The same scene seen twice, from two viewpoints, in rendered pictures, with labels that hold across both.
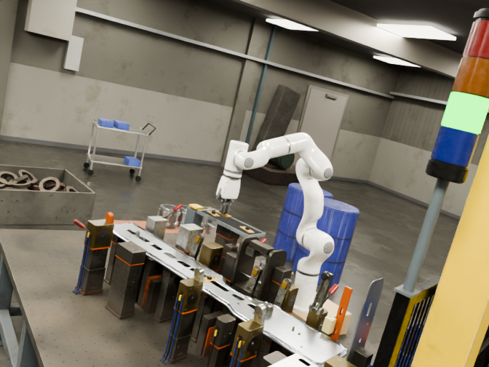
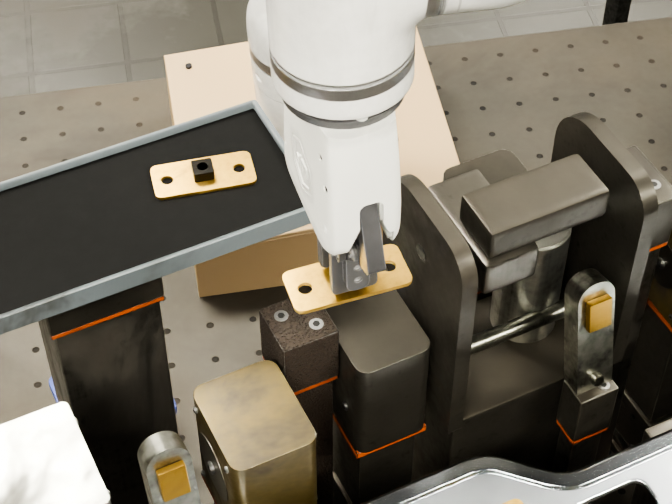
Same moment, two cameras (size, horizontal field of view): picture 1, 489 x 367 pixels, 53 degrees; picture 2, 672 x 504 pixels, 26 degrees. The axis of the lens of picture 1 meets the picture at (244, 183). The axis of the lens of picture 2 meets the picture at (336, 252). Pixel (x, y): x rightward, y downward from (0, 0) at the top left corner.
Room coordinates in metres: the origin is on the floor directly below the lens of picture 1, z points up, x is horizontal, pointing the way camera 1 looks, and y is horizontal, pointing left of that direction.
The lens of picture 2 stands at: (1.92, 0.65, 2.02)
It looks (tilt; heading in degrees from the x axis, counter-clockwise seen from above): 49 degrees down; 295
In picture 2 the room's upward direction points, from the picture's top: straight up
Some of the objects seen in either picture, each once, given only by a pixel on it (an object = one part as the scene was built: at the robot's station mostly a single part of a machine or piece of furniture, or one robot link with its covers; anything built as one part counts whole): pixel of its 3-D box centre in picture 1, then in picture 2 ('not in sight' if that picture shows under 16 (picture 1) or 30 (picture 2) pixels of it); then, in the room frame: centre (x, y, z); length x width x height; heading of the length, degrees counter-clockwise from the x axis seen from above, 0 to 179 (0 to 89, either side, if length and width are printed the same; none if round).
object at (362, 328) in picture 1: (364, 324); not in sight; (1.58, -0.51, 1.17); 0.12 x 0.01 x 0.34; 142
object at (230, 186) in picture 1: (229, 186); (344, 137); (2.20, 0.06, 1.40); 0.10 x 0.07 x 0.11; 134
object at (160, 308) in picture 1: (172, 290); not in sight; (2.17, 0.22, 0.84); 0.12 x 0.05 x 0.29; 142
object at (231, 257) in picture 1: (230, 290); (361, 441); (2.23, -0.05, 0.89); 0.12 x 0.07 x 0.38; 142
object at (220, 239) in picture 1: (220, 264); (114, 398); (2.45, 0.02, 0.92); 0.10 x 0.08 x 0.45; 52
